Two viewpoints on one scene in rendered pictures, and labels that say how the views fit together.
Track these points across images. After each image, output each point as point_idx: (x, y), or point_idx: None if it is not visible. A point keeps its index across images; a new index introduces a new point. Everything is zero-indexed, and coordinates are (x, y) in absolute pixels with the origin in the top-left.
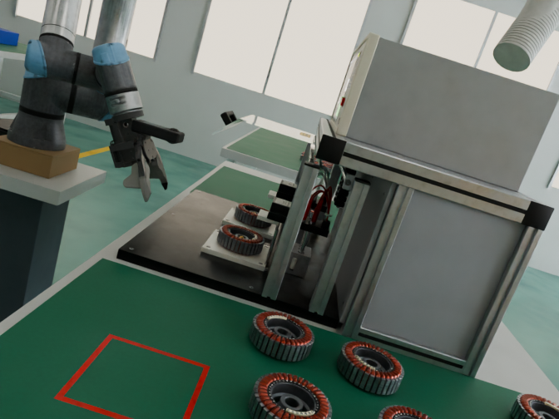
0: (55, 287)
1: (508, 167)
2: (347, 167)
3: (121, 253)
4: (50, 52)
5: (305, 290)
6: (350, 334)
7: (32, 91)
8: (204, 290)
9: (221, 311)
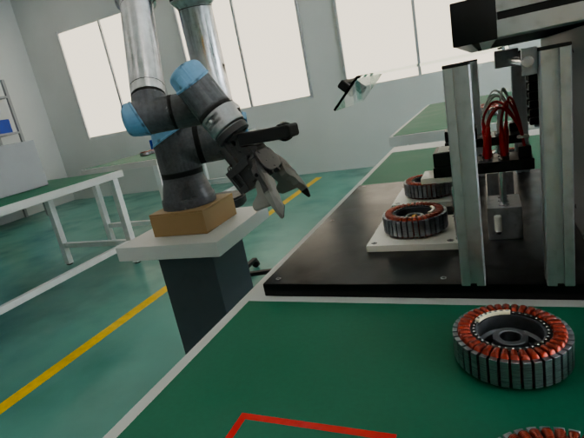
0: (186, 358)
1: None
2: (514, 34)
3: (267, 288)
4: (141, 107)
5: (532, 255)
6: None
7: (162, 156)
8: (379, 302)
9: (407, 327)
